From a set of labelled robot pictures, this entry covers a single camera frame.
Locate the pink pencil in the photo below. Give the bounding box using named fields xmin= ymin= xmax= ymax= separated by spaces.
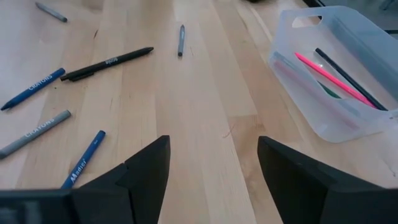
xmin=294 ymin=52 xmax=377 ymax=109

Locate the green pencil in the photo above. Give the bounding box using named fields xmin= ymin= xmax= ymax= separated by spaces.
xmin=317 ymin=80 xmax=342 ymax=100

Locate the red pencil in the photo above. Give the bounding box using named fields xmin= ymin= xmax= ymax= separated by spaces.
xmin=273 ymin=60 xmax=360 ymax=130

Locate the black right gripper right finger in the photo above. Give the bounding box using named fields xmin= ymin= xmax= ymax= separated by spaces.
xmin=257 ymin=136 xmax=398 ymax=224

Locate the grey colored pencil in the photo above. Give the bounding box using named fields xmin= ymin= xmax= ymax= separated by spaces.
xmin=0 ymin=110 xmax=72 ymax=160

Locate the black pen with print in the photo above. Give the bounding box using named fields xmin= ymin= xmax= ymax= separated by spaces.
xmin=60 ymin=47 xmax=155 ymax=83

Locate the short dark olive pencil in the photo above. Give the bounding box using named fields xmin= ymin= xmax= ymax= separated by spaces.
xmin=177 ymin=24 xmax=186 ymax=57

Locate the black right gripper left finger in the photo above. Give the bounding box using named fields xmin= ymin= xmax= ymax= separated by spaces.
xmin=72 ymin=135 xmax=171 ymax=224

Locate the translucent plastic bin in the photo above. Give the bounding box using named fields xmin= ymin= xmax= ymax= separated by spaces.
xmin=267 ymin=5 xmax=398 ymax=144

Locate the blue crayon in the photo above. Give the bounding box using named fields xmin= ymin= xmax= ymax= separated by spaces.
xmin=0 ymin=67 xmax=66 ymax=111

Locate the purple colored pencil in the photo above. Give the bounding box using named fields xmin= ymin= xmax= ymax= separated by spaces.
xmin=60 ymin=130 xmax=106 ymax=190

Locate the plain dark pencil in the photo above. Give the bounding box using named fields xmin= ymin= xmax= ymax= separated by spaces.
xmin=315 ymin=47 xmax=389 ymax=111

